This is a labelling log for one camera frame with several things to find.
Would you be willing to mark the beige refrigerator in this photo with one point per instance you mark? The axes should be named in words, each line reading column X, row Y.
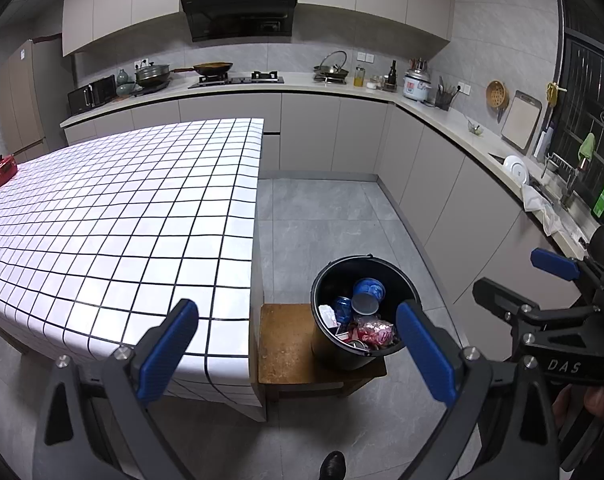
column 27, row 95

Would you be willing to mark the steel pot with glass lid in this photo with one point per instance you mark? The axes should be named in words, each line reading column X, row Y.
column 332, row 69

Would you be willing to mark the black wok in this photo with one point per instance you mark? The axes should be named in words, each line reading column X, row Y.
column 212, row 67

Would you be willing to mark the yellow hanging brush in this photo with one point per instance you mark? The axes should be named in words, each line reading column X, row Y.
column 552, row 94

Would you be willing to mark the blue patterned paper cup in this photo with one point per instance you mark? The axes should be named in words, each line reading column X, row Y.
column 367, row 296

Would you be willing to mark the black gas stove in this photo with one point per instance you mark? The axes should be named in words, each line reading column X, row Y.
column 237, row 80

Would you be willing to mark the white plate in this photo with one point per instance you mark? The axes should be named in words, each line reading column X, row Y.
column 515, row 167

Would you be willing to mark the green cloth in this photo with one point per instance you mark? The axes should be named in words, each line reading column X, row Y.
column 587, row 146

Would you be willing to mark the bamboo strainer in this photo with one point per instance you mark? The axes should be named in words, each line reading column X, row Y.
column 495, row 94

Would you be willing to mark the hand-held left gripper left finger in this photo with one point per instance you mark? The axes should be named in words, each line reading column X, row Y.
column 167, row 350

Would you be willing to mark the black plastic bucket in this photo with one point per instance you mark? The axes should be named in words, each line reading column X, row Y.
column 332, row 350

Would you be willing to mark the white wall socket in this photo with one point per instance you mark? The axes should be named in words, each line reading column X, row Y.
column 142, row 64
column 463, row 88
column 364, row 57

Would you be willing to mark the blue soda can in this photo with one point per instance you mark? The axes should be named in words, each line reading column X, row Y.
column 342, row 310

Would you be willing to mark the green ceramic vase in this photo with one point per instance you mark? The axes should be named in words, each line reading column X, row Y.
column 122, row 77

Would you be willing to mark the white dish cloth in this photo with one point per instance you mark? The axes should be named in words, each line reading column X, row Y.
column 539, row 202

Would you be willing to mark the beige cutting board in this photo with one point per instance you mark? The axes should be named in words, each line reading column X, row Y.
column 520, row 122

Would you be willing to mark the green ceramic bowl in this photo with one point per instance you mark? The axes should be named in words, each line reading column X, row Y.
column 125, row 89

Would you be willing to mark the pink plastic bag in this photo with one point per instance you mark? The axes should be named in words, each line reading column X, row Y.
column 376, row 331

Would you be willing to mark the yellow oil bottle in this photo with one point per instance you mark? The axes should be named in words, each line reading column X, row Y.
column 359, row 78

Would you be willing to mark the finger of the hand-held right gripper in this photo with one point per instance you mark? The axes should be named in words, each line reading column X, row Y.
column 506, row 302
column 556, row 262

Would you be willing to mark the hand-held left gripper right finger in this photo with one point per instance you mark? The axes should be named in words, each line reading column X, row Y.
column 426, row 355

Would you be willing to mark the person's black shoe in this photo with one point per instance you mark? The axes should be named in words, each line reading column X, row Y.
column 333, row 467

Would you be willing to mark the dark glass bottle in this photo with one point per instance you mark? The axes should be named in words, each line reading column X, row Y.
column 393, row 74

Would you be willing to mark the barred window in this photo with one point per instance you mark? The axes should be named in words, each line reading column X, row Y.
column 586, row 85

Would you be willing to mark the black range hood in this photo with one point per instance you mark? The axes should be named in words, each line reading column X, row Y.
column 239, row 15

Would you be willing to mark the grey pot with lid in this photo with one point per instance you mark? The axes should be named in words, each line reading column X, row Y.
column 153, row 75

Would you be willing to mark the white rice cooker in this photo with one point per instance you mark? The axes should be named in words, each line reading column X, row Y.
column 417, row 87

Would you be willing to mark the wooden stool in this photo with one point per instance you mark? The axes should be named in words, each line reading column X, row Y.
column 287, row 345

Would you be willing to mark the steel faucet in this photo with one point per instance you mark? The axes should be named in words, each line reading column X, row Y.
column 569, row 185

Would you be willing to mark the person's right hand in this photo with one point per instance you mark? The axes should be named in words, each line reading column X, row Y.
column 596, row 402

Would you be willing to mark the small ceramic bowl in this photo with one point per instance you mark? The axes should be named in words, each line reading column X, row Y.
column 475, row 129

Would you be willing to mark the black utensil holder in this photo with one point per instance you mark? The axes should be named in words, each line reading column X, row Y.
column 444, row 100

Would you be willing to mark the white red snack box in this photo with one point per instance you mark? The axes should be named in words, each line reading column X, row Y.
column 327, row 315

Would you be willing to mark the white plastic bottle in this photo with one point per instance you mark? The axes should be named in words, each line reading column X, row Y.
column 542, row 144

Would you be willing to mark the small red appliance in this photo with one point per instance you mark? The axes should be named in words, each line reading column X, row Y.
column 3, row 171

